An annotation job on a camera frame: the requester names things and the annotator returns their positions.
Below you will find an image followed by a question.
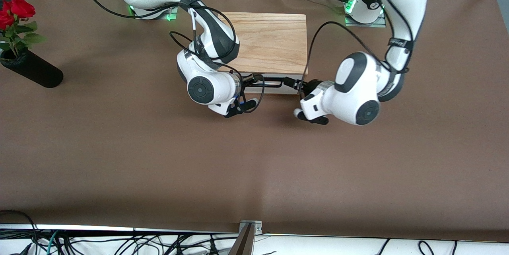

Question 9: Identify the black metal drawer handle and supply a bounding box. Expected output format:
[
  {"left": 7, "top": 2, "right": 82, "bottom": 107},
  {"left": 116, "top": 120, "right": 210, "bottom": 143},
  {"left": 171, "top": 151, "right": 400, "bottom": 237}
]
[{"left": 254, "top": 78, "right": 295, "bottom": 88}]

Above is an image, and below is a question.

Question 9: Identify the wooden drawer with white front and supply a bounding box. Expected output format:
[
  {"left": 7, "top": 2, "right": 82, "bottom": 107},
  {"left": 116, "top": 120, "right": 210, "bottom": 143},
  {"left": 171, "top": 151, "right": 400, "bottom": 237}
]
[{"left": 239, "top": 73, "right": 305, "bottom": 84}]

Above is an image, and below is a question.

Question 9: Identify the light wooden drawer cabinet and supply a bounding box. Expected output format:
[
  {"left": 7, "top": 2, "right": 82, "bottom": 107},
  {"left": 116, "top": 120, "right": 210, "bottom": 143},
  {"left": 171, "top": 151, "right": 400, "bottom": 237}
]
[{"left": 218, "top": 12, "right": 309, "bottom": 95}]

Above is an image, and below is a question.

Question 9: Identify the brown table cover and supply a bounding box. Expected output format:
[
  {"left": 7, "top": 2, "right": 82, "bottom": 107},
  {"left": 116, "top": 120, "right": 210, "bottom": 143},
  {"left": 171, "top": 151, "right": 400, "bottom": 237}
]
[{"left": 0, "top": 0, "right": 509, "bottom": 243}]

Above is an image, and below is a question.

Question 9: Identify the brown slanted beam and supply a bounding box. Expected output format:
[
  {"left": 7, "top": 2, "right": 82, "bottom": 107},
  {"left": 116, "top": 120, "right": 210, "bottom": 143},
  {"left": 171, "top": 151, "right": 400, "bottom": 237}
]
[{"left": 228, "top": 223, "right": 255, "bottom": 255}]

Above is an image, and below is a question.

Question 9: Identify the red rose with green leaves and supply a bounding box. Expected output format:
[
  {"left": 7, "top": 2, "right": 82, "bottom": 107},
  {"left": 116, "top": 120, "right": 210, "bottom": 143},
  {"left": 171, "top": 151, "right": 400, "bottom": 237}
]
[{"left": 0, "top": 0, "right": 47, "bottom": 58}]

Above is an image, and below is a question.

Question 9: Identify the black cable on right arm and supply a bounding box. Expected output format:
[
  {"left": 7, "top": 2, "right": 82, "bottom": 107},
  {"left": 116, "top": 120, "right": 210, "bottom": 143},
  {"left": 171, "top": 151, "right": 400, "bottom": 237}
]
[{"left": 76, "top": 0, "right": 266, "bottom": 114}]

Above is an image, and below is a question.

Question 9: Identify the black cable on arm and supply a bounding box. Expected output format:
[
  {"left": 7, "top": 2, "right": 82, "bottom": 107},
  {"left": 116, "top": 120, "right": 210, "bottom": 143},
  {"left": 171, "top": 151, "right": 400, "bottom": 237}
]
[
  {"left": 300, "top": 0, "right": 414, "bottom": 88},
  {"left": 76, "top": 0, "right": 266, "bottom": 114}
]

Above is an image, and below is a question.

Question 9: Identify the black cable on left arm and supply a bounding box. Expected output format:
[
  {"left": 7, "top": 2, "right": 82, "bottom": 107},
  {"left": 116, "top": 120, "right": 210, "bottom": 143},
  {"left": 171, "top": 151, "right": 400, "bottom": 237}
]
[{"left": 300, "top": 0, "right": 414, "bottom": 88}]

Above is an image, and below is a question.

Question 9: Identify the metal corner bracket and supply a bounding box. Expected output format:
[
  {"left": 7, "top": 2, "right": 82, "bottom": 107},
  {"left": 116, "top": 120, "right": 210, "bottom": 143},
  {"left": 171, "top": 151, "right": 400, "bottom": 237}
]
[{"left": 239, "top": 220, "right": 263, "bottom": 236}]

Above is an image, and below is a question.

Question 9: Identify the tangled black cable bundle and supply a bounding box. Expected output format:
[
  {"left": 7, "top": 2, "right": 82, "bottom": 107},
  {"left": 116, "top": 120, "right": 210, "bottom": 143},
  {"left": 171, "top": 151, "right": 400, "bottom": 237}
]
[{"left": 0, "top": 229, "right": 239, "bottom": 255}]

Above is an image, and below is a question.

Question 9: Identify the teal cable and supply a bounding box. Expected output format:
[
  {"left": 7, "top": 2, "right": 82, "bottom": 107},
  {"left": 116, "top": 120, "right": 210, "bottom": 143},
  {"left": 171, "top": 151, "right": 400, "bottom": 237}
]
[{"left": 46, "top": 231, "right": 59, "bottom": 255}]

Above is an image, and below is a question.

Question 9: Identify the black looped floor cable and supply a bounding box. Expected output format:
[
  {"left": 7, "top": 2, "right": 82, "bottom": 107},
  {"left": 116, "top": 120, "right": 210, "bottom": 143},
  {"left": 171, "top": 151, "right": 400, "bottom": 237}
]
[{"left": 0, "top": 210, "right": 38, "bottom": 243}]

